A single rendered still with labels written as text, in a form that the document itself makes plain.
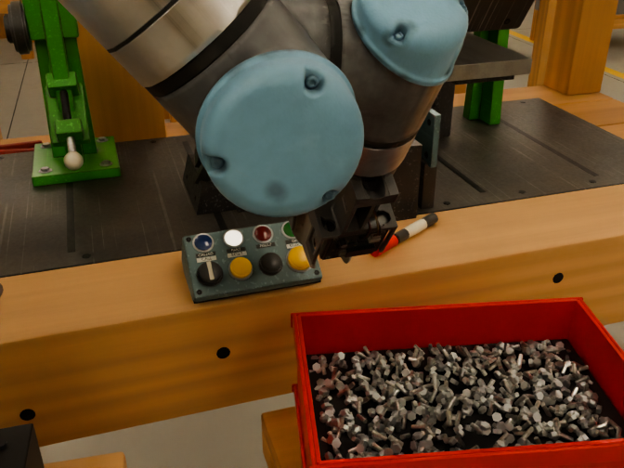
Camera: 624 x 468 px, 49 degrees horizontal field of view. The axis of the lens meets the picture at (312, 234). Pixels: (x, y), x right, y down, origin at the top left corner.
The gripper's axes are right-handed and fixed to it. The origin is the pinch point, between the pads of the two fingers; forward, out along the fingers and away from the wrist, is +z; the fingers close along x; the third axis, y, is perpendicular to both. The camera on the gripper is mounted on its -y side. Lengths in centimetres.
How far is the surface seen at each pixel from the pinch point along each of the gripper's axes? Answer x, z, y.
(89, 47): -20, 29, -55
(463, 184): 31.6, 19.5, -13.8
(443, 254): 18.5, 8.8, 1.4
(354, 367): 1.1, 2.2, 14.6
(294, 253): -1.0, 5.4, -0.4
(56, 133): -26.3, 22.8, -33.4
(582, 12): 79, 29, -55
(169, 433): -14, 126, -9
